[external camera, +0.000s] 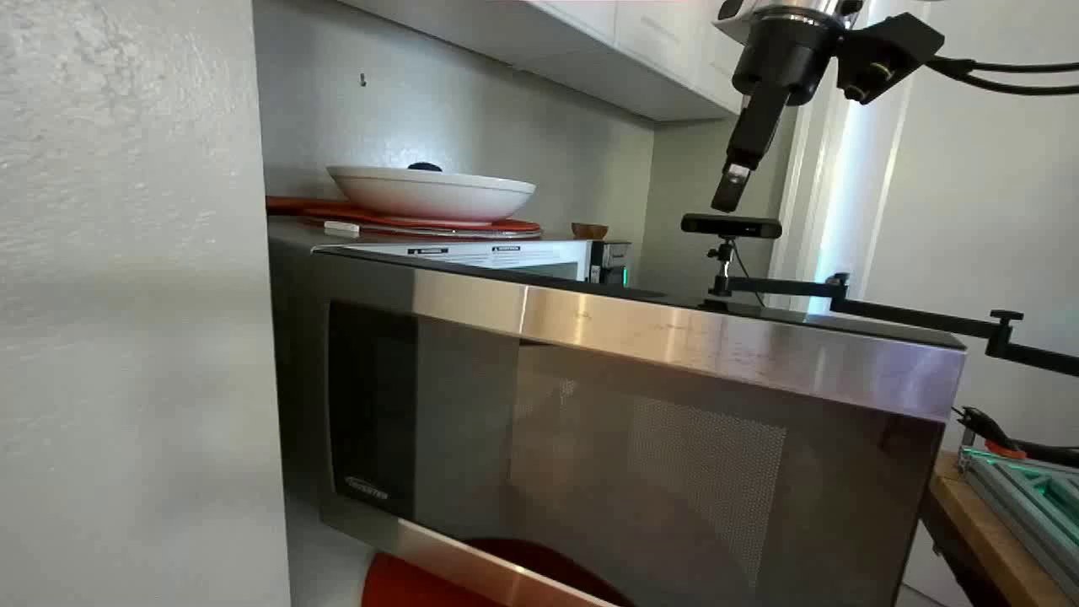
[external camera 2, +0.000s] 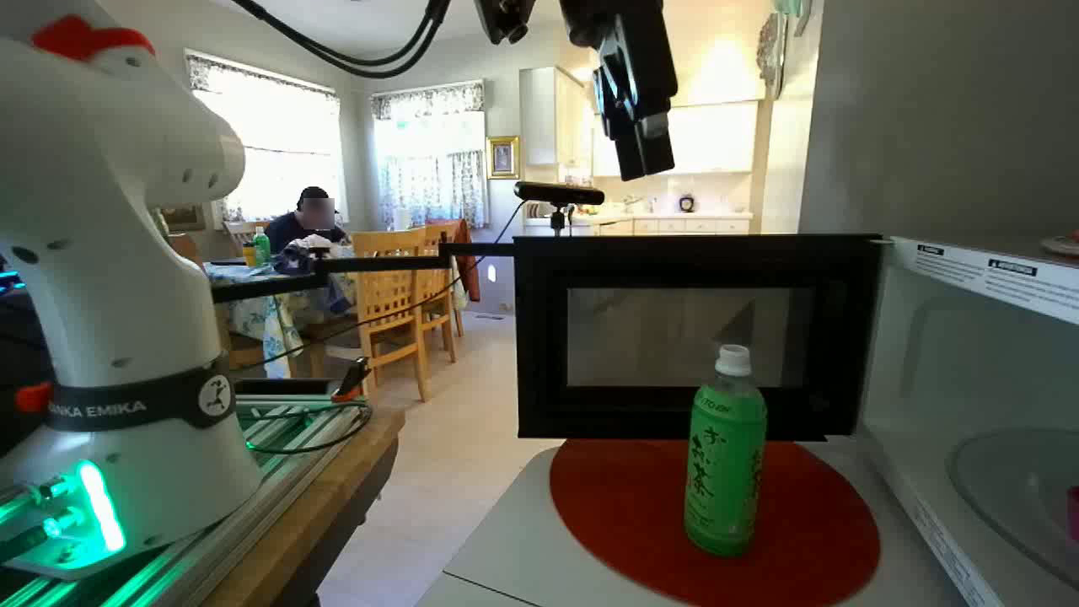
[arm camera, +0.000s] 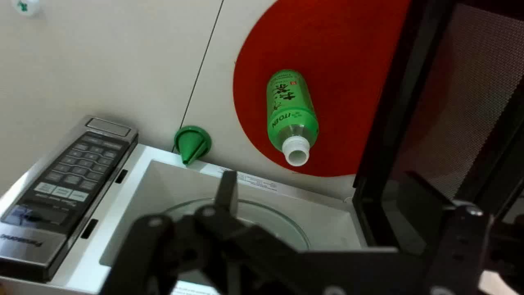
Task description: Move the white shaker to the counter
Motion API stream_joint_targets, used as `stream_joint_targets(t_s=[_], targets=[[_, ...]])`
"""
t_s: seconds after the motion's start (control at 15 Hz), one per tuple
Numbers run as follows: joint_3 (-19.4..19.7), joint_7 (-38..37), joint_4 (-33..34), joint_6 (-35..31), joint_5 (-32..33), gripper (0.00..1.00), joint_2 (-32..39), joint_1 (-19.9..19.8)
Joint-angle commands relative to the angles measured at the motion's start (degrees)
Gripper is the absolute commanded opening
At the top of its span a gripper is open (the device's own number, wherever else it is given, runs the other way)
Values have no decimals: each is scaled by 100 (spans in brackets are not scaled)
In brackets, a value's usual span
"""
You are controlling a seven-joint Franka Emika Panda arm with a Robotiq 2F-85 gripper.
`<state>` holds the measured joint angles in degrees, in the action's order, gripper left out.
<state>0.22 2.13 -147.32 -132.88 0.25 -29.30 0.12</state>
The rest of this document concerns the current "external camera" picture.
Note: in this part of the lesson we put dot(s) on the white shallow bowl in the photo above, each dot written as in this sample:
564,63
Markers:
434,195

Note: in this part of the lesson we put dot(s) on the white microwave body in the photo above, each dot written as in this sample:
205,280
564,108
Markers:
508,254

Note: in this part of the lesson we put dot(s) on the white overhead cabinet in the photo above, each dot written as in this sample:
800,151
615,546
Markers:
608,53

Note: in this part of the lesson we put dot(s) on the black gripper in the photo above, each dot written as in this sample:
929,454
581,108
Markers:
787,55

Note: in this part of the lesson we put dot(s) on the black bar camera on stand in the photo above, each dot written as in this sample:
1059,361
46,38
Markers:
730,224

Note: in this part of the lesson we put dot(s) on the small brown bowl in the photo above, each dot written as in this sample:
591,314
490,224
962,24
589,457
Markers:
589,232

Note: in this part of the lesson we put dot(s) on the red flat plate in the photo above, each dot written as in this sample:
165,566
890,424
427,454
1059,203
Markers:
474,226

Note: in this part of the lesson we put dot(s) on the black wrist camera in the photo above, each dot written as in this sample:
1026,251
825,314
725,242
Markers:
889,55

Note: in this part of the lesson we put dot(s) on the aluminium rail base plate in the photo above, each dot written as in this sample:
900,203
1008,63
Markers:
1040,502

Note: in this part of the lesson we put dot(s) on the red round mat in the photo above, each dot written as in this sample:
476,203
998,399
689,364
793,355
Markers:
417,585

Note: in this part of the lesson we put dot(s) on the wooden work table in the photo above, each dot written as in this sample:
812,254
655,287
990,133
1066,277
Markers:
990,552

